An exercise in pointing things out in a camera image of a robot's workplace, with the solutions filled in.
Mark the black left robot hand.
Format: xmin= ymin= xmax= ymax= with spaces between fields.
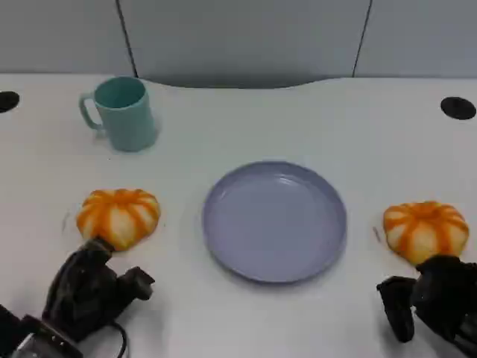
xmin=42 ymin=238 xmax=156 ymax=343

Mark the orange white toy bread roll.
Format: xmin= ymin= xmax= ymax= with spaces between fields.
xmin=76 ymin=188 xmax=162 ymax=251
xmin=383 ymin=201 xmax=470 ymax=266

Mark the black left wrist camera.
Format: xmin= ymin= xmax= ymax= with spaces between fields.
xmin=0 ymin=304 xmax=28 ymax=339

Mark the lilac plate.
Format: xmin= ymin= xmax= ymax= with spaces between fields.
xmin=202 ymin=160 xmax=348 ymax=287

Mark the black table cable grommet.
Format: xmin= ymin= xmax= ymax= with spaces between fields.
xmin=0 ymin=91 xmax=21 ymax=114
xmin=440 ymin=96 xmax=477 ymax=121

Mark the pale green mug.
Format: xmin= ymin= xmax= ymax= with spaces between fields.
xmin=78 ymin=76 xmax=159 ymax=153

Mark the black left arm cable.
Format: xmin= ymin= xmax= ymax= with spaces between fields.
xmin=110 ymin=319 xmax=130 ymax=358

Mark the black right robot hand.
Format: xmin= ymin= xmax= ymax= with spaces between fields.
xmin=376 ymin=254 xmax=477 ymax=358

